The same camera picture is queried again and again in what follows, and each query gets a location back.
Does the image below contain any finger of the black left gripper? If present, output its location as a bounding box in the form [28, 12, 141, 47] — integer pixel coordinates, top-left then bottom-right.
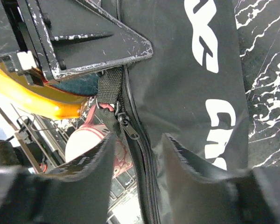
[38, 0, 153, 81]

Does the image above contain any yellow cloth item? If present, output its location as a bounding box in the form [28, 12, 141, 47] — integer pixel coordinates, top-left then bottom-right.
[0, 65, 88, 119]

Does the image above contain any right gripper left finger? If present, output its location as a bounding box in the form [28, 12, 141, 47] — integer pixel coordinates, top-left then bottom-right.
[0, 134, 116, 224]

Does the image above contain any pink patterned mug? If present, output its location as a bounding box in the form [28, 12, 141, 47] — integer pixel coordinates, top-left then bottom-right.
[65, 105, 133, 178]

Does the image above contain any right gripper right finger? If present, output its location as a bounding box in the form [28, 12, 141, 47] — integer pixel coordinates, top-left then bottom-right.
[162, 134, 280, 224]

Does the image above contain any wire rack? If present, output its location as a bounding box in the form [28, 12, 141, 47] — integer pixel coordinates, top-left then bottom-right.
[0, 103, 142, 224]

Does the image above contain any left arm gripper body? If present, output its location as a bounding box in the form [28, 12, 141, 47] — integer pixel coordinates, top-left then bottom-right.
[0, 0, 51, 85]

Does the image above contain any green round object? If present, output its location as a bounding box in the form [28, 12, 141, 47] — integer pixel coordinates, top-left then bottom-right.
[48, 73, 100, 97]

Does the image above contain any black racket bag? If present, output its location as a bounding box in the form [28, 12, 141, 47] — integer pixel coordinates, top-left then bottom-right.
[101, 0, 248, 224]

